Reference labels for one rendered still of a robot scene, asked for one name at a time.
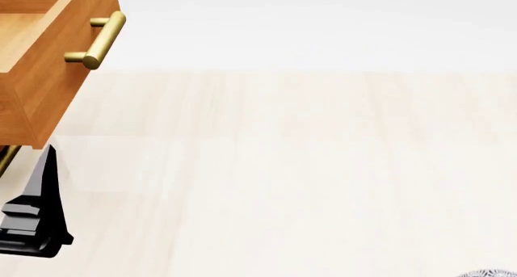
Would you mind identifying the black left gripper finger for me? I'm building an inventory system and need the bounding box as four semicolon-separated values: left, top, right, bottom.
23;144;75;246

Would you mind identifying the open wooden drawer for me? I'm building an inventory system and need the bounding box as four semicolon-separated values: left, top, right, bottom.
0;0;123;151

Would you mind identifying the brass bar drawer handle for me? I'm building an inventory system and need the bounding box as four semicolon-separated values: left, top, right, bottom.
63;10;128;71
0;144;23;179

